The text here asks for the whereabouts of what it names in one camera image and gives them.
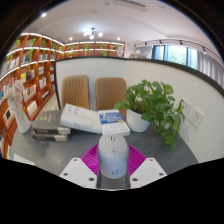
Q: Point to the thick dark hardcover book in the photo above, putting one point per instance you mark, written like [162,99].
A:
[50,136]
[50,121]

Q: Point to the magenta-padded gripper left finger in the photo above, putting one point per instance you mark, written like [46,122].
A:
[78,171]

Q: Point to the white ceramic jug vase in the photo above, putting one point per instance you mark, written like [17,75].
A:
[22,120]

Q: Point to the green potted plant white pot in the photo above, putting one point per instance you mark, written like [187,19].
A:
[151,103]

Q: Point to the orange wooden bookshelf unit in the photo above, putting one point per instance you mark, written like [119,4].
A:
[33,70]

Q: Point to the ceiling air vent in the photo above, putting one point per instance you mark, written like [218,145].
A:
[130,4]

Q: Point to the white computer mouse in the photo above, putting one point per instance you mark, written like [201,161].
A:
[113,156]

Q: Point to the large glass window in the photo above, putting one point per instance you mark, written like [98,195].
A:
[175,55]

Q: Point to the blue and white book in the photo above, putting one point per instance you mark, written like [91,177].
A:
[113,121]

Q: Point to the grey sheer curtain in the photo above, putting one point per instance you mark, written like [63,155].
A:
[210,66]

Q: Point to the white cover book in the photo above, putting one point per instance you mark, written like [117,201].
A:
[81,117]

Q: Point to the multi-bulb ceiling light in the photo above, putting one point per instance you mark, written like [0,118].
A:
[92,33]

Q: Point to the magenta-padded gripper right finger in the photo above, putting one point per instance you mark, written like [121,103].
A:
[147,171]

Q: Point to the tan upholstered chair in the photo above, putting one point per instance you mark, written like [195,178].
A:
[75,91]
[110,93]

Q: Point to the white wall outlet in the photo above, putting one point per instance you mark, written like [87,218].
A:
[196,117]
[186,107]

